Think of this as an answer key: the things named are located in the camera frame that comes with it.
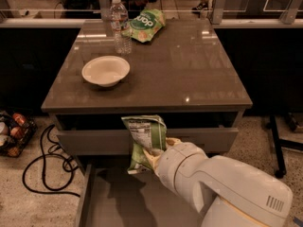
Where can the clear plastic water bottle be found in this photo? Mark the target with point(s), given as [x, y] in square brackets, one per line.
[119, 19]

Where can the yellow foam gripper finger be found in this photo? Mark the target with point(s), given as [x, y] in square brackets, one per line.
[171, 142]
[153, 156]

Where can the green jalapeno chip bag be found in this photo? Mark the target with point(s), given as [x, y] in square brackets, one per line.
[147, 131]

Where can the black wire basket with items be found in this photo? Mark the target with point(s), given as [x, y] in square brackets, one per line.
[15, 132]

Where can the green snack bag on counter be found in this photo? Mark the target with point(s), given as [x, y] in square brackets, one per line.
[146, 24]

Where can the grey open middle drawer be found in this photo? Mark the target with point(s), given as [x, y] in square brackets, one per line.
[113, 198]

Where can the white paper bowl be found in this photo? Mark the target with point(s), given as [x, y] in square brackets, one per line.
[105, 71]

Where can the grey drawer cabinet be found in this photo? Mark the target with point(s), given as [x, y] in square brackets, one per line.
[183, 75]

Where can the grey top drawer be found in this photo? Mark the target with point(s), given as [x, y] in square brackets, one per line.
[119, 142]

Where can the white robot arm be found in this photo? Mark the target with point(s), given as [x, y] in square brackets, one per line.
[224, 191]

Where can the black rolling stand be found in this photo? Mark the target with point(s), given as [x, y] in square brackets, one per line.
[279, 144]

